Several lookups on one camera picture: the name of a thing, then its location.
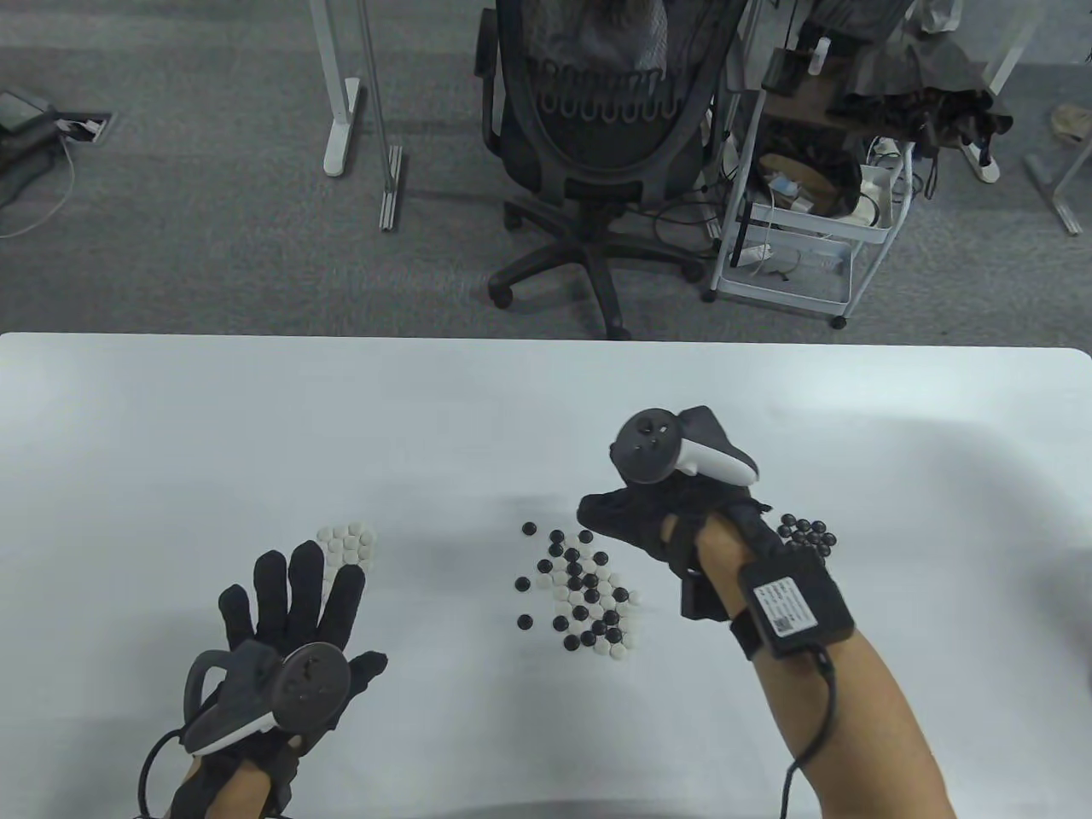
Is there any black crumpled cloth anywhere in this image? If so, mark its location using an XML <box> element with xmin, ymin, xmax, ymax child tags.
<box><xmin>832</xmin><ymin>34</ymin><xmax>1016</xmax><ymax>171</ymax></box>

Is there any dark grey left hand controller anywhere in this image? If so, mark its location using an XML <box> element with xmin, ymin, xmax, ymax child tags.
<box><xmin>181</xmin><ymin>640</ymin><xmax>353</xmax><ymax>756</ymax></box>

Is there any black phone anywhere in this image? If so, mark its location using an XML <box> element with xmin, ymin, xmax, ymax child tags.
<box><xmin>762</xmin><ymin>49</ymin><xmax>811</xmax><ymax>93</ymax></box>

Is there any white floor cable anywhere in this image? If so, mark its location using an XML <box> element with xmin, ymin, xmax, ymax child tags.
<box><xmin>0</xmin><ymin>141</ymin><xmax>76</xmax><ymax>238</ymax></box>

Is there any person's left forearm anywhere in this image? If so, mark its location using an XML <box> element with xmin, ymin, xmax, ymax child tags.
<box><xmin>205</xmin><ymin>764</ymin><xmax>276</xmax><ymax>819</ymax></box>

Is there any group of white go stones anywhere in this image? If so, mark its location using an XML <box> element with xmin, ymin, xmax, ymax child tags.
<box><xmin>316</xmin><ymin>522</ymin><xmax>379</xmax><ymax>590</ymax></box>

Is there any grey desk leg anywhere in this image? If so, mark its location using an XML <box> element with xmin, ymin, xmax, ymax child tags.
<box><xmin>1024</xmin><ymin>141</ymin><xmax>1092</xmax><ymax>237</ymax></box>

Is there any person's left hand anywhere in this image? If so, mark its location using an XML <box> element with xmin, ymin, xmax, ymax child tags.
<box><xmin>166</xmin><ymin>539</ymin><xmax>389</xmax><ymax>819</ymax></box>

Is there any person's right forearm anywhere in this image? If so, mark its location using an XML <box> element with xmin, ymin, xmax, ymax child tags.
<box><xmin>698</xmin><ymin>520</ymin><xmax>956</xmax><ymax>819</ymax></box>

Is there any white power adapter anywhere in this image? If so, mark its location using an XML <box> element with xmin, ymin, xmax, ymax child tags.
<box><xmin>857</xmin><ymin>162</ymin><xmax>897</xmax><ymax>229</ymax></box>

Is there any white wheeled utility cart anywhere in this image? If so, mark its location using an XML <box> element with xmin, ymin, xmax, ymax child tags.
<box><xmin>702</xmin><ymin>43</ymin><xmax>918</xmax><ymax>332</ymax></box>

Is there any white slanted desk leg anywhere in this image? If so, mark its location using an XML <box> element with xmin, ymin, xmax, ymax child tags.
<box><xmin>955</xmin><ymin>0</ymin><xmax>1037</xmax><ymax>184</ymax></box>

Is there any grey white right hand controller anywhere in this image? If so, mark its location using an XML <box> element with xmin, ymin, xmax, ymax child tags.
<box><xmin>610</xmin><ymin>405</ymin><xmax>758</xmax><ymax>489</ymax></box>

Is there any pile of mixed go stones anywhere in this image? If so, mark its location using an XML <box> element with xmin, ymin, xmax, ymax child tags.
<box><xmin>514</xmin><ymin>522</ymin><xmax>642</xmax><ymax>658</ymax></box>

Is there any black mesh office chair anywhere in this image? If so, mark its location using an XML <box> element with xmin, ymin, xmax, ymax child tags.
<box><xmin>478</xmin><ymin>0</ymin><xmax>747</xmax><ymax>340</ymax></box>

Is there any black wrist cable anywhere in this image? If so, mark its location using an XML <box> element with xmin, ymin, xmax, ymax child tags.
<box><xmin>136</xmin><ymin>725</ymin><xmax>193</xmax><ymax>816</ymax></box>
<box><xmin>778</xmin><ymin>648</ymin><xmax>839</xmax><ymax>819</ymax></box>

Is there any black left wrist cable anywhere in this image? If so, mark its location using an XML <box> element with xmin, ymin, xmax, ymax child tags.
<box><xmin>136</xmin><ymin>725</ymin><xmax>193</xmax><ymax>816</ymax></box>

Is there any floor socket box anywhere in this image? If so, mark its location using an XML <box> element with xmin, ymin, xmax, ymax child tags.
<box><xmin>55</xmin><ymin>109</ymin><xmax>116</xmax><ymax>144</ymax></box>

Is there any group of black go stones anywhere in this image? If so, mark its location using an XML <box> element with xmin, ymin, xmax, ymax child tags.
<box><xmin>776</xmin><ymin>514</ymin><xmax>839</xmax><ymax>560</ymax></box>

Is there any aluminium profile post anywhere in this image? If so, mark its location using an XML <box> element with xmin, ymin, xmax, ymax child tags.
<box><xmin>354</xmin><ymin>0</ymin><xmax>404</xmax><ymax>231</ymax></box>

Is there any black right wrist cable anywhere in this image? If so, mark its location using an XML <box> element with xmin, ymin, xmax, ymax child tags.
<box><xmin>778</xmin><ymin>648</ymin><xmax>839</xmax><ymax>819</ymax></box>

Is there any black right wrist sensor box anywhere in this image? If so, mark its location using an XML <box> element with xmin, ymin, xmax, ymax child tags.
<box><xmin>738</xmin><ymin>546</ymin><xmax>856</xmax><ymax>658</ymax></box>

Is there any black and tan bag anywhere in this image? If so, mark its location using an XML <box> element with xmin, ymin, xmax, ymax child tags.
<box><xmin>755</xmin><ymin>128</ymin><xmax>864</xmax><ymax>218</ymax></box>

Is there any person's right hand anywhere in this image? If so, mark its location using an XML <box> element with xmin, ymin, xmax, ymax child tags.
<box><xmin>578</xmin><ymin>476</ymin><xmax>781</xmax><ymax>602</ymax></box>

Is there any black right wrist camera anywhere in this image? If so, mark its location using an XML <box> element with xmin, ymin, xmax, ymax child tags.
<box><xmin>680</xmin><ymin>573</ymin><xmax>735</xmax><ymax>624</ymax></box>

